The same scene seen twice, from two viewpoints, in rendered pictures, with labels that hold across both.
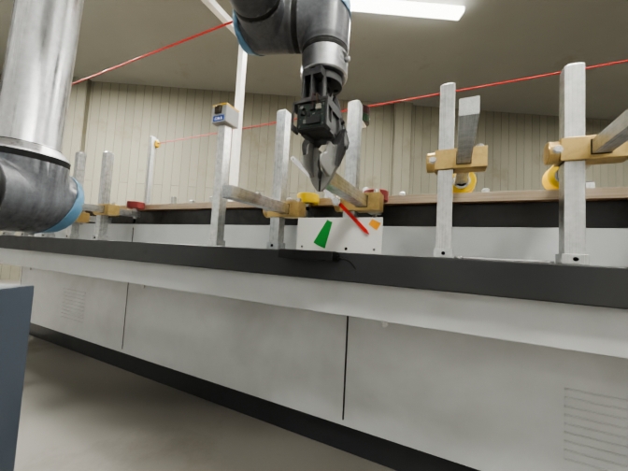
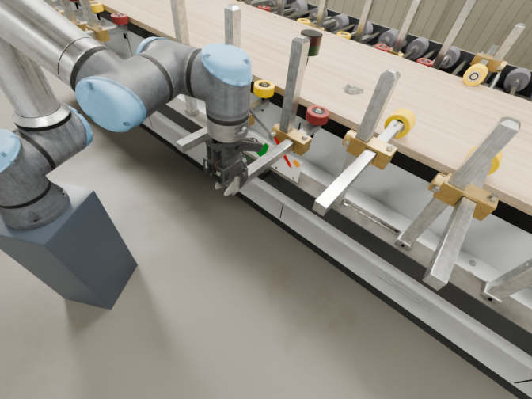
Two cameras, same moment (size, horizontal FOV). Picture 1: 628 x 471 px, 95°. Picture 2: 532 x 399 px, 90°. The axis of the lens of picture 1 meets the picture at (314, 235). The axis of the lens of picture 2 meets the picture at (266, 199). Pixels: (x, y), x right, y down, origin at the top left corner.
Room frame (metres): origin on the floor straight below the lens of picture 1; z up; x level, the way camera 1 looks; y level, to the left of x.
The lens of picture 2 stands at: (0.06, -0.18, 1.38)
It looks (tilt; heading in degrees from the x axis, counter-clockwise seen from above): 49 degrees down; 8
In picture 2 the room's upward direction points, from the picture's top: 8 degrees clockwise
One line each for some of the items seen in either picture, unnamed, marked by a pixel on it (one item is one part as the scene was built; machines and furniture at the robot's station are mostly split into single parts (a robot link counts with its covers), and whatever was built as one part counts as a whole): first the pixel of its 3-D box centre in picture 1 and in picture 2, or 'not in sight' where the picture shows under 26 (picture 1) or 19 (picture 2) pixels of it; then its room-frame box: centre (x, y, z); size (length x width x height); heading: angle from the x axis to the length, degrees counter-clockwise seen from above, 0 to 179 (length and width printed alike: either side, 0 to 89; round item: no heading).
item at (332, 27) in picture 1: (325, 28); (226, 85); (0.54, 0.00, 1.13); 0.10 x 0.09 x 0.12; 82
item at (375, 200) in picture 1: (358, 203); (290, 138); (0.83, -0.12, 0.84); 0.13 x 0.06 x 0.05; 64
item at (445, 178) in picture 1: (445, 175); (355, 153); (0.72, -0.33, 0.91); 0.03 x 0.03 x 0.48; 64
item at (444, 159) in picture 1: (455, 161); (367, 148); (0.71, -0.35, 0.94); 0.13 x 0.06 x 0.05; 64
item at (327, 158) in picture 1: (325, 164); (231, 188); (0.52, -0.01, 0.86); 0.06 x 0.03 x 0.09; 154
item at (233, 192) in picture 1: (277, 206); (228, 122); (0.86, 0.12, 0.83); 0.43 x 0.03 x 0.04; 154
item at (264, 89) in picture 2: (306, 208); (263, 97); (1.04, 0.03, 0.85); 0.08 x 0.08 x 0.11
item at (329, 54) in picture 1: (325, 70); (229, 124); (0.54, -0.01, 1.05); 0.10 x 0.09 x 0.05; 64
